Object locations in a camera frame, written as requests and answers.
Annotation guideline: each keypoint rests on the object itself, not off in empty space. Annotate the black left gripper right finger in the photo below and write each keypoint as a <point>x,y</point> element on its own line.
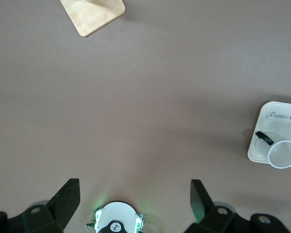
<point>200,201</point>

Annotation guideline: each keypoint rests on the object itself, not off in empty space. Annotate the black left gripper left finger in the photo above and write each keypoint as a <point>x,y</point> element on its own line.
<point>62,206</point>

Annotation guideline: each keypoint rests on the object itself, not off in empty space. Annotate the beige plastic tray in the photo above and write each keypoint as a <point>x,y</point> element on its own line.
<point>276,123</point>

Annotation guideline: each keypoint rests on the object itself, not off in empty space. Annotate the wooden mug stand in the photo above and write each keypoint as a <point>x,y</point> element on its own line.
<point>94,17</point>

